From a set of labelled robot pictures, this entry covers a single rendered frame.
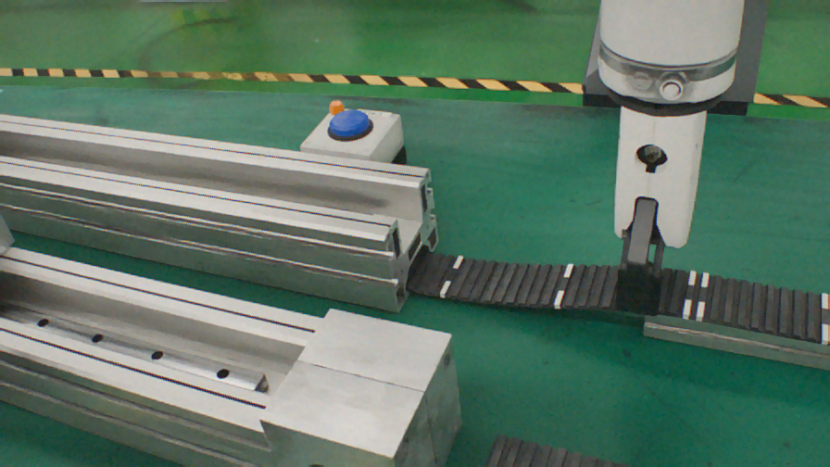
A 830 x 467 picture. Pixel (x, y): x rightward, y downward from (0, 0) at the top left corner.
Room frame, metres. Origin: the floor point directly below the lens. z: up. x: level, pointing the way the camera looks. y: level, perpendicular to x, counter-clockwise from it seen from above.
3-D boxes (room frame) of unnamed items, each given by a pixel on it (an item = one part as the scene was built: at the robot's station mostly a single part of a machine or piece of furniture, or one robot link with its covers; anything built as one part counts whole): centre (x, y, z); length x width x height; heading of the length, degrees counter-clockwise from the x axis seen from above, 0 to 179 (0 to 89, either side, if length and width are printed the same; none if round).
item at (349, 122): (0.68, 0.05, 0.84); 0.04 x 0.04 x 0.02
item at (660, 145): (0.43, -0.17, 0.95); 0.10 x 0.07 x 0.11; 153
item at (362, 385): (0.33, 0.04, 0.83); 0.12 x 0.09 x 0.10; 153
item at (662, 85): (0.42, -0.17, 1.01); 0.09 x 0.08 x 0.03; 153
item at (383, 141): (0.68, 0.05, 0.81); 0.10 x 0.08 x 0.06; 153
